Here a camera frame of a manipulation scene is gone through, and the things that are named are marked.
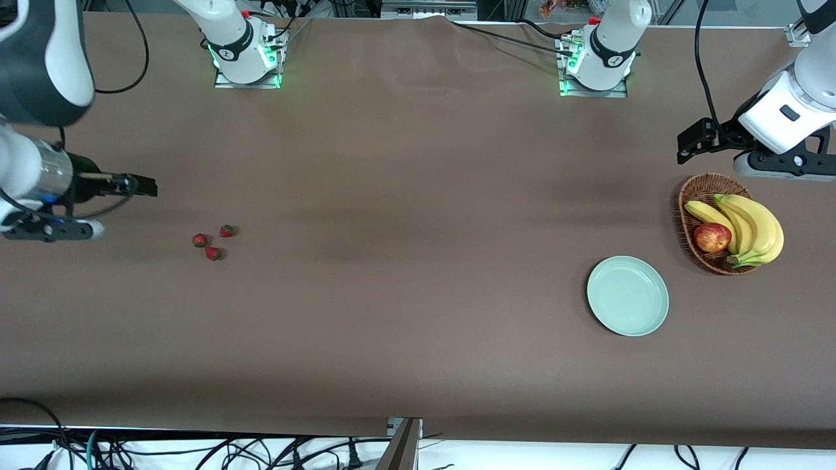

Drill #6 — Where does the pale green plate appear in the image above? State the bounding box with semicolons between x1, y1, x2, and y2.
587;255;670;337

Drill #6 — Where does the brown wicker basket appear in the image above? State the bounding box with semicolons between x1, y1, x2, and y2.
678;172;762;276

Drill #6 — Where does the small yellow banana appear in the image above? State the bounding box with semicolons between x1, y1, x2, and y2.
684;200;739;255

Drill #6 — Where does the red apple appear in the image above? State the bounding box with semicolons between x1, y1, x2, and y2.
694;223;732;254

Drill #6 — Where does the large yellow banana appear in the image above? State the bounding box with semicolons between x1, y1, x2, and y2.
718;194;784;269

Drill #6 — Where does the brown table cover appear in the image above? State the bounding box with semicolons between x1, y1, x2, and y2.
0;12;836;451

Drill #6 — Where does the grey metal device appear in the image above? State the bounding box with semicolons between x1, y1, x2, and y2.
381;0;478;20

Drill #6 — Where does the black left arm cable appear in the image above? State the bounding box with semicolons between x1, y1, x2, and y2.
694;0;722;131

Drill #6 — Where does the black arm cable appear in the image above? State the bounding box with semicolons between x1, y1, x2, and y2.
0;0;150;226
694;0;722;131

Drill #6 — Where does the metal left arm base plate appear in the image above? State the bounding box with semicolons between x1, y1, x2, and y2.
558;36;629;99

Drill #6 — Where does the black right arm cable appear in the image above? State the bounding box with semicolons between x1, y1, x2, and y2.
0;0;150;226

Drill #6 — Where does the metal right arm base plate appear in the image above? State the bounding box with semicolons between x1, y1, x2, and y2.
214;29;283;89

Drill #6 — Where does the short black base cable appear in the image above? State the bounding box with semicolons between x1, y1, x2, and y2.
516;18;570;41

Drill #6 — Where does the long black base cable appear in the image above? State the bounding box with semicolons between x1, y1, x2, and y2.
451;22;579;58

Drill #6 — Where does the black looped floor cable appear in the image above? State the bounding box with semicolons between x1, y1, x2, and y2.
0;397;69;470

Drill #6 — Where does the aluminium table post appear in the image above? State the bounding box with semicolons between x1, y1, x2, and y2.
376;418;423;470

